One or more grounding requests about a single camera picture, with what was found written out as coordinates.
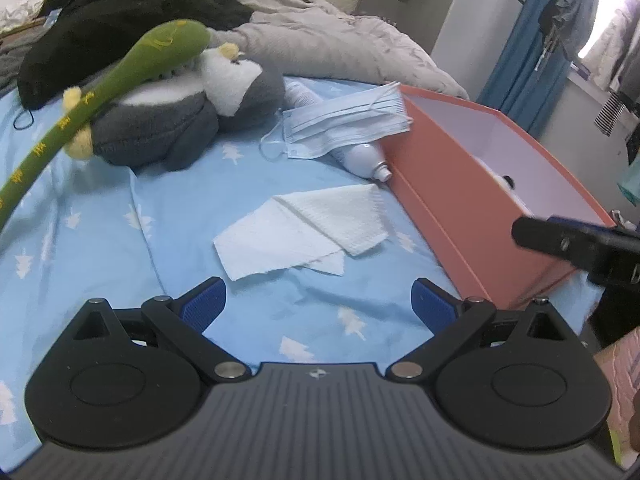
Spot small panda plush toy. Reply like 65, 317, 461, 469
475, 157, 534, 217

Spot white paper towel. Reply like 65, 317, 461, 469
214, 184, 390, 281

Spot blue surgical face mask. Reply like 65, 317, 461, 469
258, 82, 413, 159

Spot salmon pink cardboard box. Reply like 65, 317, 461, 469
382, 86, 614, 309

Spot white spray bottle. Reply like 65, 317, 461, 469
282, 81, 392, 183

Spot hanging clothes rack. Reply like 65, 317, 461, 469
537, 0, 640, 201

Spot blue curtain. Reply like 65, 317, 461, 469
477, 0, 570, 139

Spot grey penguin plush toy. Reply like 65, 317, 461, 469
64, 42, 285, 171

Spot green plush back scratcher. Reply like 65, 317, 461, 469
1, 20, 209, 224

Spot grey white wardrobe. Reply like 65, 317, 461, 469
357, 0, 525, 98

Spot grey duvet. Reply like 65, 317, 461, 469
209, 0, 469, 100

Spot black clothing pile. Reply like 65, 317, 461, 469
17, 0, 253, 110

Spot dark grey garment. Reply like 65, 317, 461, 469
0, 41, 30, 98

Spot cardboard box bedside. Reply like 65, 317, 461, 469
0, 18, 47, 41

